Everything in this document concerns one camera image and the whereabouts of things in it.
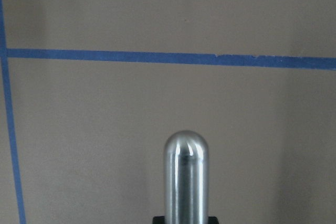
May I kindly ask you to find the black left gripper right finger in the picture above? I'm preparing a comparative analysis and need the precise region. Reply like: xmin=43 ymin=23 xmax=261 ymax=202
xmin=208 ymin=216 xmax=218 ymax=224

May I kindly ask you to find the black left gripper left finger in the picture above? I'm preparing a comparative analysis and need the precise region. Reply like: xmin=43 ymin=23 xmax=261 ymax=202
xmin=152 ymin=216 xmax=165 ymax=224

